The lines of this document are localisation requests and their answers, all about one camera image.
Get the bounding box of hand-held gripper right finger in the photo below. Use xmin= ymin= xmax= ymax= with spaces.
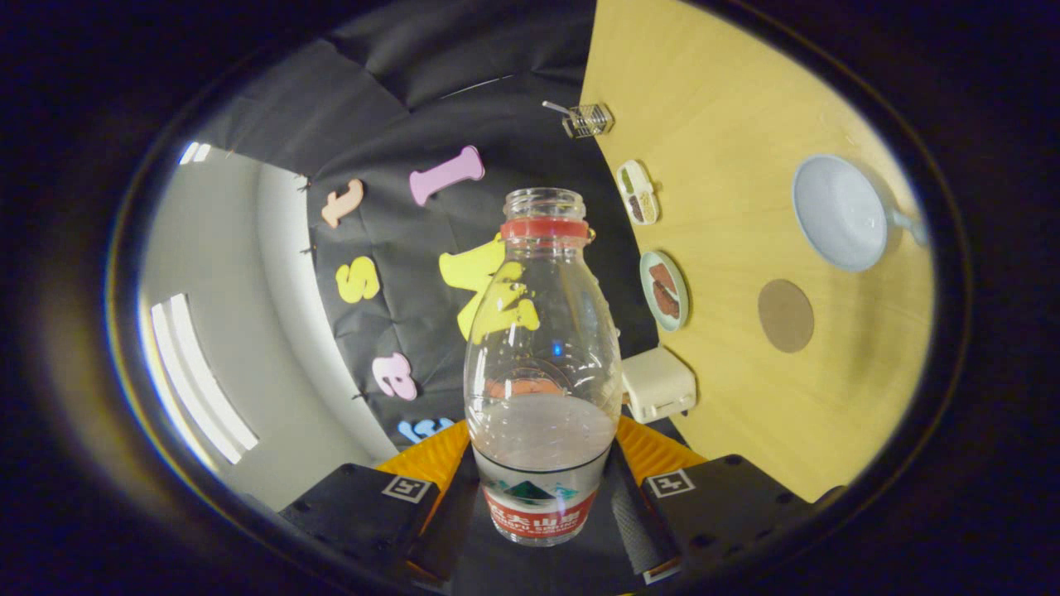
xmin=609 ymin=416 xmax=817 ymax=585

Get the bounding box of long ceiling light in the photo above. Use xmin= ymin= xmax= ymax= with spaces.
xmin=149 ymin=292 xmax=259 ymax=466

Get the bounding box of clear plastic bottle red label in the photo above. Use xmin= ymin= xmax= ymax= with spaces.
xmin=464 ymin=188 xmax=624 ymax=547

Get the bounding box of round brown coaster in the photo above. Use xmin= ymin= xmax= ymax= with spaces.
xmin=757 ymin=279 xmax=815 ymax=354

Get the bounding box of wire mesh basket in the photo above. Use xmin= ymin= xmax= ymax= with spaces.
xmin=563 ymin=103 xmax=615 ymax=140

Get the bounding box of small divided condiment dish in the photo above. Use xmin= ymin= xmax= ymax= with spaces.
xmin=615 ymin=159 xmax=661 ymax=226

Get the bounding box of black backdrop cloth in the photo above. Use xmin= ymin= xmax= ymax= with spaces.
xmin=195 ymin=0 xmax=663 ymax=464

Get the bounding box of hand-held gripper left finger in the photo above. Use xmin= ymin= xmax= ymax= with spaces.
xmin=280 ymin=421 xmax=479 ymax=580

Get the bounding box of pale green plate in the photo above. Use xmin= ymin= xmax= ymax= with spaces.
xmin=638 ymin=250 xmax=690 ymax=333

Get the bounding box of wooden table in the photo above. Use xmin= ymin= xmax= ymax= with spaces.
xmin=580 ymin=0 xmax=937 ymax=504

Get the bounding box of white cup with handle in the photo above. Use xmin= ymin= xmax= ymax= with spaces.
xmin=792 ymin=154 xmax=930 ymax=273

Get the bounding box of white toaster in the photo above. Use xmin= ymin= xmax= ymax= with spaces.
xmin=621 ymin=346 xmax=698 ymax=425

